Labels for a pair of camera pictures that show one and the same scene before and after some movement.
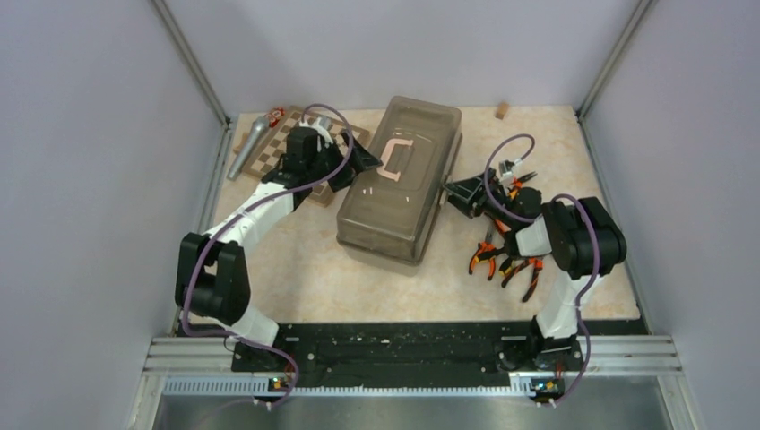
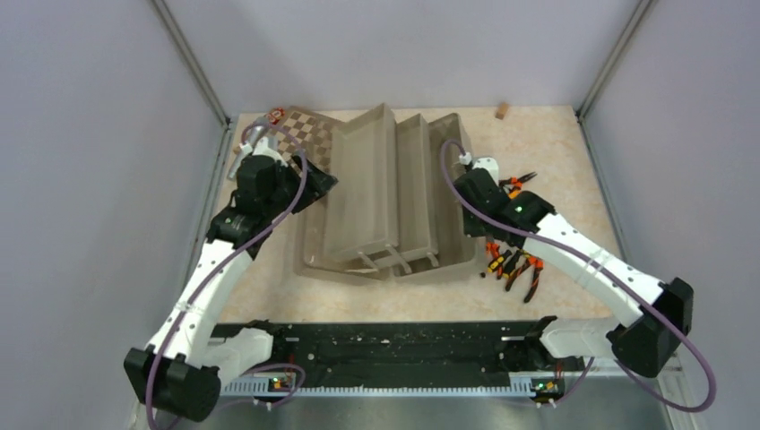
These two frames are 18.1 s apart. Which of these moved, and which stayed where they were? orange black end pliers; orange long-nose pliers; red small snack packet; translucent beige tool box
Moved: translucent beige tool box
Stayed: red small snack packet; orange long-nose pliers; orange black end pliers
